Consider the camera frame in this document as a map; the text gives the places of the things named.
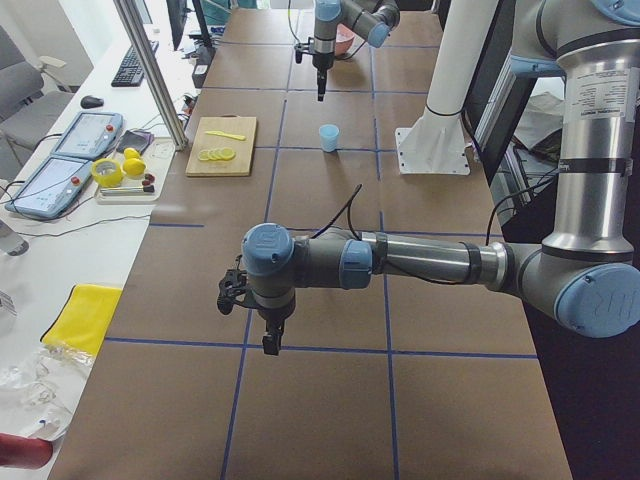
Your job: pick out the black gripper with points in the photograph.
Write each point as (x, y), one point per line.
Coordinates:
(271, 316)
(320, 60)

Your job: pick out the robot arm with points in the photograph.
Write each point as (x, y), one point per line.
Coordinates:
(372, 21)
(581, 274)

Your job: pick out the pink bowl of ice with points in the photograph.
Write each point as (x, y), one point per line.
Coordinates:
(344, 40)

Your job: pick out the light blue plastic cup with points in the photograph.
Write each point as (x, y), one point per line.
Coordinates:
(329, 137)

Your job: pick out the lemon slice top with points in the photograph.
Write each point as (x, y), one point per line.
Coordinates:
(228, 153)

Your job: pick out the yellow plastic knife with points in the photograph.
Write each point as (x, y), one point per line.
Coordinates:
(223, 134)

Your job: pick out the bamboo cutting board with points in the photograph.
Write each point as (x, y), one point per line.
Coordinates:
(240, 165)

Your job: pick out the black monitor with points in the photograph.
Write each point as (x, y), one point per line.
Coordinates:
(178, 11)

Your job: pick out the yellow cloth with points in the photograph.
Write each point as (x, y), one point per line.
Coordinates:
(84, 319)

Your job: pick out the black keyboard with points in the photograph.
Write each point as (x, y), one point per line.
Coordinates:
(130, 72)

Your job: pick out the purple wallet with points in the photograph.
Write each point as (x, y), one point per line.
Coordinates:
(139, 140)

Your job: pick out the white tray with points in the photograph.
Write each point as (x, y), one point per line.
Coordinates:
(131, 192)

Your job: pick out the yellow lemon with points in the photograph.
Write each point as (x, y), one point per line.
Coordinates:
(133, 164)

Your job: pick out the yellow tape roll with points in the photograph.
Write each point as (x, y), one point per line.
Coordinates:
(107, 173)

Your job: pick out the black computer mouse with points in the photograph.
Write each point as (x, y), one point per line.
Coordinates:
(91, 102)

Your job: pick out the clear plastic bag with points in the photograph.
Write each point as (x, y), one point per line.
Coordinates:
(40, 395)

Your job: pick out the teach pendant far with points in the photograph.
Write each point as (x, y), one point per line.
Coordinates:
(90, 135)

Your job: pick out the teach pendant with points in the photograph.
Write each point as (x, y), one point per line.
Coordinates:
(52, 188)
(90, 135)

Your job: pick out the teach pendant near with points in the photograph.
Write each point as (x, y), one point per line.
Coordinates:
(52, 188)

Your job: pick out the red bottle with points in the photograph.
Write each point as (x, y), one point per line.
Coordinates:
(25, 453)

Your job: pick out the grey office chair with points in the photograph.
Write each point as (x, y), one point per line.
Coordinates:
(27, 113)

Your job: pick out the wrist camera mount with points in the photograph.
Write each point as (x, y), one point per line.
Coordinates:
(233, 289)
(303, 48)

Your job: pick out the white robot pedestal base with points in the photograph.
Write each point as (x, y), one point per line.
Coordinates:
(435, 143)

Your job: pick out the aluminium frame post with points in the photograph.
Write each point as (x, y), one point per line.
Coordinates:
(133, 25)

